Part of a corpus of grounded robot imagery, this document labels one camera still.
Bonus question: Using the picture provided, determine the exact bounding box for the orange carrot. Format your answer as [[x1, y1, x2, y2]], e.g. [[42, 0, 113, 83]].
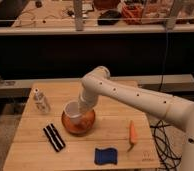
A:
[[127, 120, 137, 152]]

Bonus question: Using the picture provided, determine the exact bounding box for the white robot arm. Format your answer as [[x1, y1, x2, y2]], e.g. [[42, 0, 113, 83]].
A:
[[78, 66, 194, 171]]

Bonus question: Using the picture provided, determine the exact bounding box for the wooden board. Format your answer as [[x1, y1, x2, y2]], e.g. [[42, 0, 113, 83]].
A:
[[3, 82, 159, 171]]

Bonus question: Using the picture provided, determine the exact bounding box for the black white striped block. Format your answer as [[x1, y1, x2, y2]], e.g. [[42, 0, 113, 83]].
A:
[[43, 124, 66, 152]]

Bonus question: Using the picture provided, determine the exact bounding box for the black cable bundle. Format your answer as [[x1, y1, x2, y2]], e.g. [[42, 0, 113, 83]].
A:
[[149, 119, 183, 171]]

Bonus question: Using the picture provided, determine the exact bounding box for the orange ceramic bowl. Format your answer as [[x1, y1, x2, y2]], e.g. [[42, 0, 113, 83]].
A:
[[61, 110, 95, 135]]

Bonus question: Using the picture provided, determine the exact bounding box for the translucent white ceramic cup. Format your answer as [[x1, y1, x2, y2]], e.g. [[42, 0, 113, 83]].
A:
[[63, 101, 85, 125]]

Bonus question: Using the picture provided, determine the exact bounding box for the orange box on shelf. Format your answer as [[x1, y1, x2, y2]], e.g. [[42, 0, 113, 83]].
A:
[[121, 5, 143, 25]]

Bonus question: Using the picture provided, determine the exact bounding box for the blue sponge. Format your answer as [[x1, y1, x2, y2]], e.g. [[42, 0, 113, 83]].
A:
[[94, 148, 118, 165]]

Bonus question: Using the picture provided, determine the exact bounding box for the white wrist gripper body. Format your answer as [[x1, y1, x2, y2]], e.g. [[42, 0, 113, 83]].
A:
[[78, 89, 98, 114]]

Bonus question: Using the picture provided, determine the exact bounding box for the grey metal post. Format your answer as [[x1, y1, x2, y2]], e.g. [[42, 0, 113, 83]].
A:
[[73, 0, 83, 31]]

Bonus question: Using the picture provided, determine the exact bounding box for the black object on shelf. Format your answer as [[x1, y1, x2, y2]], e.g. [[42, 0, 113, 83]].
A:
[[97, 10, 121, 25]]

